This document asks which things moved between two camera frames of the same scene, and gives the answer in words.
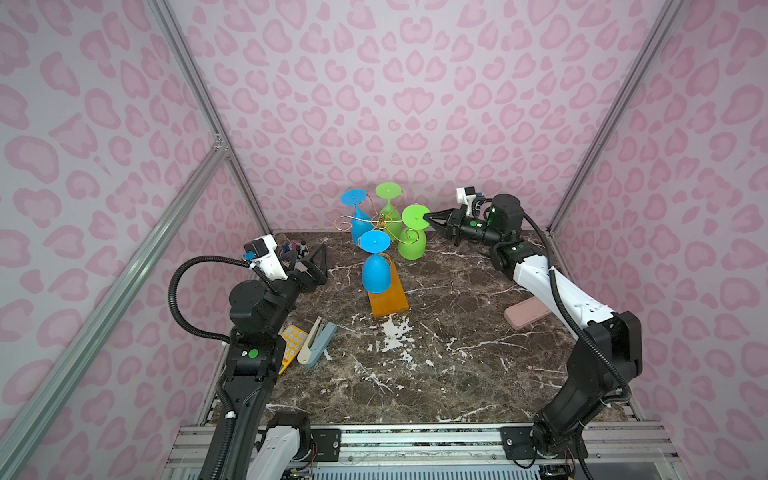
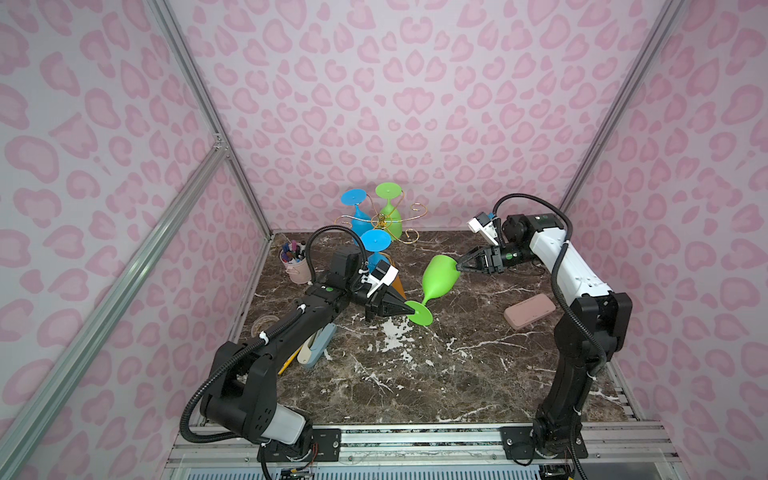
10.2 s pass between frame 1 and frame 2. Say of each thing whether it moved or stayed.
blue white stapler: stayed
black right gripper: moved
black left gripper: moved
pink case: stayed
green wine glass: moved
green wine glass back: stayed
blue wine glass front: stayed
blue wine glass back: stayed
